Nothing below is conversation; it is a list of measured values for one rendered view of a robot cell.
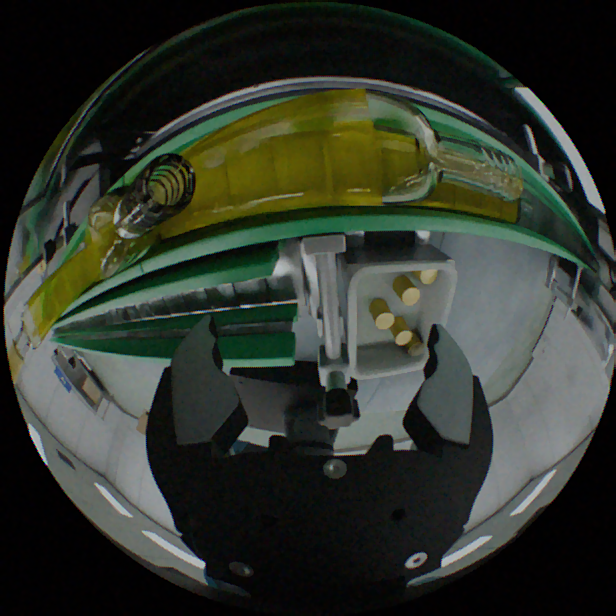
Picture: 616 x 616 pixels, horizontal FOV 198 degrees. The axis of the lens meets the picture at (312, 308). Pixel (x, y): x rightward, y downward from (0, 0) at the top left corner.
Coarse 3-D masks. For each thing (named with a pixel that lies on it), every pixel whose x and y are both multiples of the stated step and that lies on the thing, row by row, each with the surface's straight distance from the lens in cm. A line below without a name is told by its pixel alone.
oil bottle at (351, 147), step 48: (336, 96) 9; (384, 96) 9; (240, 144) 10; (288, 144) 9; (336, 144) 8; (384, 144) 8; (432, 144) 9; (240, 192) 10; (288, 192) 9; (336, 192) 8; (384, 192) 8; (432, 192) 9
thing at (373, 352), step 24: (384, 264) 26; (408, 264) 27; (432, 264) 29; (360, 288) 35; (384, 288) 36; (432, 288) 37; (360, 312) 37; (408, 312) 41; (432, 312) 38; (360, 336) 41; (384, 336) 42; (360, 360) 41; (384, 360) 41; (408, 360) 42
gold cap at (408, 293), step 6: (402, 276) 35; (396, 282) 35; (402, 282) 34; (408, 282) 34; (396, 288) 35; (402, 288) 33; (408, 288) 32; (414, 288) 33; (402, 294) 32; (408, 294) 33; (414, 294) 33; (402, 300) 33; (408, 300) 33; (414, 300) 34
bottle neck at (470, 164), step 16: (448, 144) 10; (464, 144) 10; (480, 144) 11; (448, 160) 10; (464, 160) 10; (480, 160) 10; (496, 160) 11; (512, 160) 12; (448, 176) 10; (464, 176) 10; (480, 176) 10; (496, 176) 11; (512, 176) 11; (496, 192) 11; (512, 192) 12
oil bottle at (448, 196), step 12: (444, 192) 16; (456, 192) 17; (468, 192) 18; (480, 192) 19; (408, 204) 15; (420, 204) 16; (432, 204) 16; (444, 204) 17; (456, 204) 17; (468, 204) 18; (480, 204) 19; (492, 204) 21; (504, 204) 22; (516, 204) 25; (492, 216) 21; (504, 216) 22; (516, 216) 25
